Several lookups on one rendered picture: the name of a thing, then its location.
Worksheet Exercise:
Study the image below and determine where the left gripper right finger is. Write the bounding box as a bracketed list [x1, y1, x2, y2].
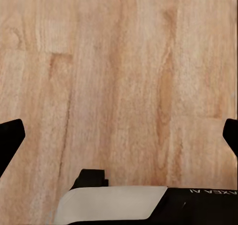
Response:
[223, 118, 238, 158]

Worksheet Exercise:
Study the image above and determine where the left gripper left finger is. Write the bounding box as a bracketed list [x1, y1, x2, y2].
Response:
[0, 119, 25, 178]

